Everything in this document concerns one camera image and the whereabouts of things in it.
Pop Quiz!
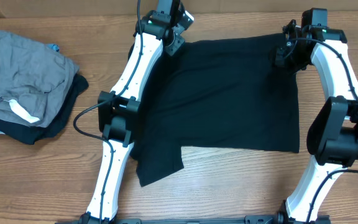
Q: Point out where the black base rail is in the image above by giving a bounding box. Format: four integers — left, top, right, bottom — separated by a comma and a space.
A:
56, 213, 331, 224

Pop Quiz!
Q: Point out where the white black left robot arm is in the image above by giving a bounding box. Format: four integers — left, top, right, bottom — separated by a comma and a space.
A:
79, 8, 194, 223

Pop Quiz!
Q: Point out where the black folded garment in stack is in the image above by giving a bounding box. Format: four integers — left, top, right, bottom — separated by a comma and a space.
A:
0, 74, 89, 145

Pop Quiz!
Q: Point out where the grey folded shirt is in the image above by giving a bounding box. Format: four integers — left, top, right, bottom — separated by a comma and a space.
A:
0, 30, 79, 128

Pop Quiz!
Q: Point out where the black t-shirt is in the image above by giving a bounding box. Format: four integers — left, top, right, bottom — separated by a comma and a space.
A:
131, 34, 300, 186

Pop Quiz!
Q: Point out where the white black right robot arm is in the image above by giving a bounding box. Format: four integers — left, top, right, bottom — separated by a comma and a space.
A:
271, 22, 358, 223

